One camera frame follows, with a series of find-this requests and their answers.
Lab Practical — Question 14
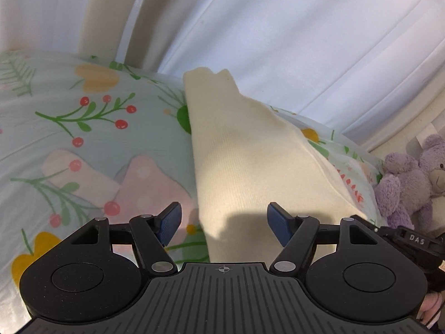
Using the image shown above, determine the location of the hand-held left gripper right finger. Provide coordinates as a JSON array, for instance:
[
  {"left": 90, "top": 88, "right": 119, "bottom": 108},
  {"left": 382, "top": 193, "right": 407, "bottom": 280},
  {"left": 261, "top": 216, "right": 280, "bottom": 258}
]
[{"left": 267, "top": 202, "right": 384, "bottom": 276}]

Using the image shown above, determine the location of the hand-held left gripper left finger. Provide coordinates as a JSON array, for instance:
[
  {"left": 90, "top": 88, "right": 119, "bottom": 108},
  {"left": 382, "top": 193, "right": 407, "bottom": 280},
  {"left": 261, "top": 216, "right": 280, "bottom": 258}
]
[{"left": 65, "top": 201, "right": 183, "bottom": 276}]

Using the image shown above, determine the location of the cream knit garment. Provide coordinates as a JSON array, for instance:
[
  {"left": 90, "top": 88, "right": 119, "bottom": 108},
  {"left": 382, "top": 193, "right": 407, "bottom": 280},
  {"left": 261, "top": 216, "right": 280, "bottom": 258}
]
[{"left": 182, "top": 67, "right": 370, "bottom": 264}]

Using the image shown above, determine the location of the person's right hand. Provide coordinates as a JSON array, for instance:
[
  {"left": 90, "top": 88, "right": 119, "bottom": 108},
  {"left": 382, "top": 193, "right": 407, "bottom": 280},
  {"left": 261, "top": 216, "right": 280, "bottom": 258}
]
[{"left": 416, "top": 291, "right": 444, "bottom": 330}]

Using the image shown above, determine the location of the purple teddy bear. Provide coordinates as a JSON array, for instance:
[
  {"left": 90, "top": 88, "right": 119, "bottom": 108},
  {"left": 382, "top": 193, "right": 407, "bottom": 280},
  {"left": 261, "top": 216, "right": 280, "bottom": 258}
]
[{"left": 374, "top": 134, "right": 445, "bottom": 238}]

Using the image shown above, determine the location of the floral print bedsheet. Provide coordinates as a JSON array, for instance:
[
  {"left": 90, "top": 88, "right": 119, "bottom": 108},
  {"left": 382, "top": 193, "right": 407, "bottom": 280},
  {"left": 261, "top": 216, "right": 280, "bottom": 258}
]
[{"left": 0, "top": 50, "right": 387, "bottom": 334}]

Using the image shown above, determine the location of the white sheer curtain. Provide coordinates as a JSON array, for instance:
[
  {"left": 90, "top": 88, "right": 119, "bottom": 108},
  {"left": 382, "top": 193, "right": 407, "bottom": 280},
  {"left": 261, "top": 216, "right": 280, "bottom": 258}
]
[{"left": 0, "top": 0, "right": 445, "bottom": 148}]

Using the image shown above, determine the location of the beige curtain panel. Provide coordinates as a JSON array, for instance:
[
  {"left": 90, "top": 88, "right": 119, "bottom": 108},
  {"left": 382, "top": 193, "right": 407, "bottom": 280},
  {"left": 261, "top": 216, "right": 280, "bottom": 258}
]
[{"left": 78, "top": 0, "right": 148, "bottom": 71}]

